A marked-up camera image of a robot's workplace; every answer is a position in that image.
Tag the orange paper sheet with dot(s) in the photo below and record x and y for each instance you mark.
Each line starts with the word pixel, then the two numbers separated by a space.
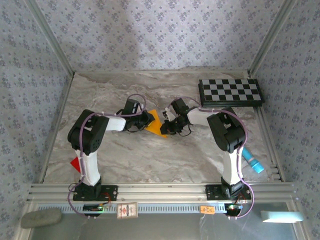
pixel 157 126

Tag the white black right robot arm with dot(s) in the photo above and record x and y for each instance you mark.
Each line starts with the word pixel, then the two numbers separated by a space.
pixel 227 130

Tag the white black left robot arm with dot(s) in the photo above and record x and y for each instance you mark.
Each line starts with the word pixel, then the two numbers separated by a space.
pixel 87 132

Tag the black grey checkerboard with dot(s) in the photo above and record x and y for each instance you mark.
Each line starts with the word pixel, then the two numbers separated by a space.
pixel 232 91

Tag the red triangular object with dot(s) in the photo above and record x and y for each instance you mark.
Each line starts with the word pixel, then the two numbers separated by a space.
pixel 75 163

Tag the orange tag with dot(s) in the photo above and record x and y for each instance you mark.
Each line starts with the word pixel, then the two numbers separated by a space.
pixel 207 210

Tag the white red paper label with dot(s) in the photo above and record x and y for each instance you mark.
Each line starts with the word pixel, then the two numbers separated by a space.
pixel 127 210

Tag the light blue cylinder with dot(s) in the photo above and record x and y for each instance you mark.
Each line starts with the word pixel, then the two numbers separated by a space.
pixel 253 162

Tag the grey stone-like pad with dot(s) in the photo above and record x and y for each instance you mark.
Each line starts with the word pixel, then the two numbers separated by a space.
pixel 41 218

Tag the white rectangular block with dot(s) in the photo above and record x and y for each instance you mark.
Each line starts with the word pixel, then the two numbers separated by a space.
pixel 281 216

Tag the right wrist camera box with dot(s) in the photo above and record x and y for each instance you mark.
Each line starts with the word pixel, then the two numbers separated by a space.
pixel 170 114

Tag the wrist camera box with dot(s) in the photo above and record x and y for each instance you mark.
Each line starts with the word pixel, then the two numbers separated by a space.
pixel 135 108
pixel 170 114

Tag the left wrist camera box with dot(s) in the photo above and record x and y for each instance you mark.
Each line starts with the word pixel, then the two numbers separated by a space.
pixel 135 108

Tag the aluminium mounting rail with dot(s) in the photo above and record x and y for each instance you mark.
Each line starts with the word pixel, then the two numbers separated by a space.
pixel 160 192

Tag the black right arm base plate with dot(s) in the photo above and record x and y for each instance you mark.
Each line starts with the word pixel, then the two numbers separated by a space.
pixel 212 192

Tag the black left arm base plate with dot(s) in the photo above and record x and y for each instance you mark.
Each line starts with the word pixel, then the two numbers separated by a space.
pixel 110 193

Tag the aluminium side rail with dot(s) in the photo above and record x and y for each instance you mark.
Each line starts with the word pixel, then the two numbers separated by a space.
pixel 57 125
pixel 272 150

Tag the aluminium frame post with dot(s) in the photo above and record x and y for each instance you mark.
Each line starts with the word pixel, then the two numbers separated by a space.
pixel 52 40
pixel 270 40

